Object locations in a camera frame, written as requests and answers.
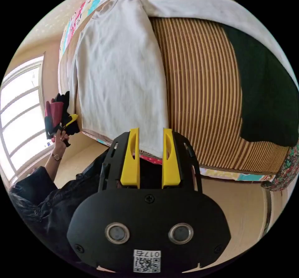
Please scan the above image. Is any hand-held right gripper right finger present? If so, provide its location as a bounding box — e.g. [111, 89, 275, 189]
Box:
[162, 128, 182, 189]

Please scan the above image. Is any window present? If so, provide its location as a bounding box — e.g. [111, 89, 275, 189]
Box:
[0, 55, 48, 183]

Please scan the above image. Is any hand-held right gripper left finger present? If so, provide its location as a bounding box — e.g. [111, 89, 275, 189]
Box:
[120, 127, 141, 189]

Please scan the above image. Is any bed with woven mat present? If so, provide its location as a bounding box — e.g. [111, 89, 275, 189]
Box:
[58, 0, 299, 183]

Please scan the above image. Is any person's body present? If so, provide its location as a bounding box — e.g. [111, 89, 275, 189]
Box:
[9, 151, 113, 266]

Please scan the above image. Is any person's left forearm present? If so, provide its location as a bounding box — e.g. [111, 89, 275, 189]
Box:
[44, 152, 63, 174]

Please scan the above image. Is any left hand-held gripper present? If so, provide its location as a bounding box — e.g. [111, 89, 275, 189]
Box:
[45, 91, 81, 148]

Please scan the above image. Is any person's left hand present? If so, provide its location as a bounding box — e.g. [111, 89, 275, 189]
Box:
[53, 130, 70, 158]

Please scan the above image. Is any dark green garment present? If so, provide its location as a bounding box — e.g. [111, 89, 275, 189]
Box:
[221, 24, 299, 147]

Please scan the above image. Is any white thermal shirt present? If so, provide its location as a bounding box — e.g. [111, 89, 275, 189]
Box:
[68, 0, 297, 159]

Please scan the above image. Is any floral blanket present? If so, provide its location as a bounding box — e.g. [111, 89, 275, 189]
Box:
[261, 142, 299, 191]

